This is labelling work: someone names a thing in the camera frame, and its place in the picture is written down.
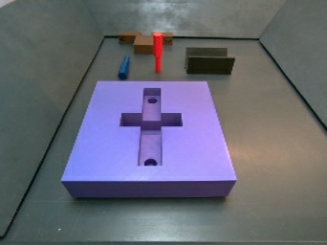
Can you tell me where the purple board with cross slot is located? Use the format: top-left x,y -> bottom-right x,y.
61,81 -> 236,198

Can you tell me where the blue peg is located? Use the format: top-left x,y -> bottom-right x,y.
117,56 -> 131,79

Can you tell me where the dark olive U-shaped block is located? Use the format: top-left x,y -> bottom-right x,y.
186,47 -> 235,75

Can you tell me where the brown stepped block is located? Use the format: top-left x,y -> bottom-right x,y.
117,31 -> 175,55

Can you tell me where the red hexagonal peg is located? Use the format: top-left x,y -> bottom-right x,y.
152,33 -> 164,73

